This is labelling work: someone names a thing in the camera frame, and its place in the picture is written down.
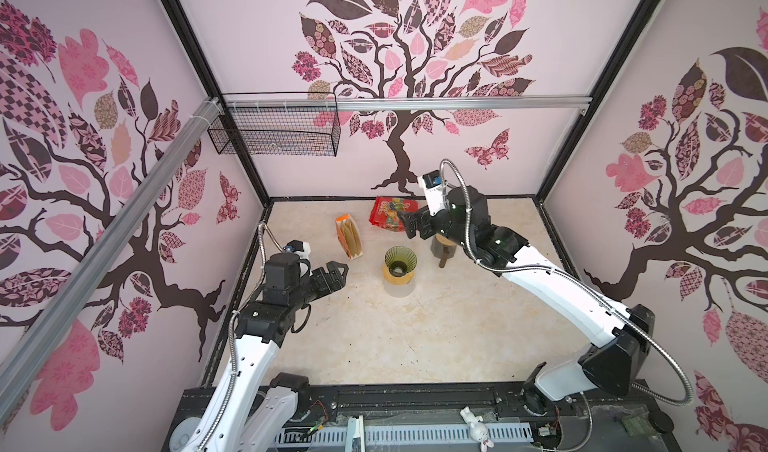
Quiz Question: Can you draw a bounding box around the wooden dripper ring stand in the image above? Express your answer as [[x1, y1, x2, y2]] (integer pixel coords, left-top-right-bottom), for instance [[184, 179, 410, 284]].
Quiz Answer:
[[434, 234, 457, 247]]

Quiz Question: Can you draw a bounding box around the black wire basket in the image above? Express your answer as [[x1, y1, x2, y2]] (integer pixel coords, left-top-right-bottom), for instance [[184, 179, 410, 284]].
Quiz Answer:
[[208, 92, 341, 157]]

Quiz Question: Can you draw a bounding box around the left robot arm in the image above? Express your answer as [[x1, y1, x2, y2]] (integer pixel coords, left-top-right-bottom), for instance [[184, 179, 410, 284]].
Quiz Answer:
[[168, 252, 349, 451]]

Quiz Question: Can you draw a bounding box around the green glass dripper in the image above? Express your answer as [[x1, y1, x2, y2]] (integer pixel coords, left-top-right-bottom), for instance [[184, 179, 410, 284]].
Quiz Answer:
[[384, 246, 418, 274]]

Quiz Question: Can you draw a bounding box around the white toy figure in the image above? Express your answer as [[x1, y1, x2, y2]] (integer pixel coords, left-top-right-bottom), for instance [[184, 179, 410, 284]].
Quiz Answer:
[[460, 407, 495, 452]]

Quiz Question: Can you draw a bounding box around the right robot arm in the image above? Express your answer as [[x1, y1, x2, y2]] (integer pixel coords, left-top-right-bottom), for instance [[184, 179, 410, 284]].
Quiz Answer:
[[397, 187, 654, 410]]

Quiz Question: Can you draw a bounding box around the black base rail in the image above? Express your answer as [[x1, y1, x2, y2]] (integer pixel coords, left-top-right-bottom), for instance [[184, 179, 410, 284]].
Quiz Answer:
[[286, 382, 659, 430]]

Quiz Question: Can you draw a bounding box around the white cable duct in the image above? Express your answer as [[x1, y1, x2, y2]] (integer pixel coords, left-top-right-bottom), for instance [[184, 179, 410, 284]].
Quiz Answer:
[[272, 423, 534, 449]]

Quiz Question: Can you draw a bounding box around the coffee filter paper box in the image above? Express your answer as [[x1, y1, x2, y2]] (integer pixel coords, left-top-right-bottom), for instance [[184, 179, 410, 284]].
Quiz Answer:
[[335, 214, 363, 260]]

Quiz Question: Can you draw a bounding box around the aluminium bar left wall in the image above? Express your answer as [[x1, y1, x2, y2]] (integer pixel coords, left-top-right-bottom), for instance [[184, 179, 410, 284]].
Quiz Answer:
[[1, 97, 222, 420]]

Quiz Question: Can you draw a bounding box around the aluminium bar back wall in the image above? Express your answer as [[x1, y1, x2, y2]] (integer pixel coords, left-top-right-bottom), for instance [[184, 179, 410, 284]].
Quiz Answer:
[[224, 93, 592, 112]]

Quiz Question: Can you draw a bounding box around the aluminium bar wall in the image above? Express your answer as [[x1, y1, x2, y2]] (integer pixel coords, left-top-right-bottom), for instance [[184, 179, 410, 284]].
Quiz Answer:
[[1, 97, 222, 420], [224, 93, 592, 112]]

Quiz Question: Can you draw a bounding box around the red snack bag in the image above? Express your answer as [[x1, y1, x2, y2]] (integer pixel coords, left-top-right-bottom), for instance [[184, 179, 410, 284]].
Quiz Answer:
[[369, 197, 419, 232]]

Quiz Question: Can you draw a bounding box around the grey glass pitcher wooden handle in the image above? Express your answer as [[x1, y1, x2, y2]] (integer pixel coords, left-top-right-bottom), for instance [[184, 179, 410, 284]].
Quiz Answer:
[[430, 237, 457, 269]]

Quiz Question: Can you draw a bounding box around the frosted white glass pitcher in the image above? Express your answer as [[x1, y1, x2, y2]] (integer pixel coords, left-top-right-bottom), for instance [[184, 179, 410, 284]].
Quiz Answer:
[[384, 281, 416, 298]]

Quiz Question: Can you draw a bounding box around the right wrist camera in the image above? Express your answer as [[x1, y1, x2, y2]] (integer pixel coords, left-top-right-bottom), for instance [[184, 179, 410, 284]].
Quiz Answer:
[[417, 170, 448, 216]]

